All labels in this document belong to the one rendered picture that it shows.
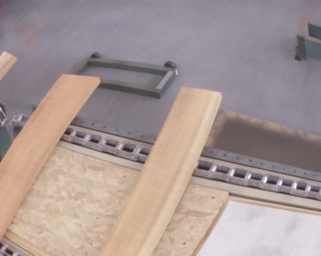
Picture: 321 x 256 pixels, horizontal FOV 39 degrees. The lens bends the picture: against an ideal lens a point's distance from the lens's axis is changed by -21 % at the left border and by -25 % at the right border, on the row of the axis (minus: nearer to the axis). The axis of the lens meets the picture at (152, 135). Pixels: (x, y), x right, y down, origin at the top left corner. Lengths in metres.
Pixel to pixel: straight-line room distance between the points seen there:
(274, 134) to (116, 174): 1.38
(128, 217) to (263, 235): 0.44
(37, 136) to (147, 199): 0.54
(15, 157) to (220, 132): 1.44
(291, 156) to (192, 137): 1.19
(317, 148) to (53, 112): 1.57
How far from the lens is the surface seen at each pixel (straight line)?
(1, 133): 2.52
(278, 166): 1.71
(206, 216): 1.60
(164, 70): 3.40
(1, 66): 2.44
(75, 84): 2.11
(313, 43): 3.42
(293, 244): 1.49
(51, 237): 1.67
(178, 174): 1.66
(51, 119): 1.99
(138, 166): 1.80
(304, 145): 2.90
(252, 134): 2.97
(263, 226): 1.54
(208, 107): 1.85
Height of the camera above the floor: 2.11
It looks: 43 degrees down
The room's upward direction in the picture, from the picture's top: 15 degrees counter-clockwise
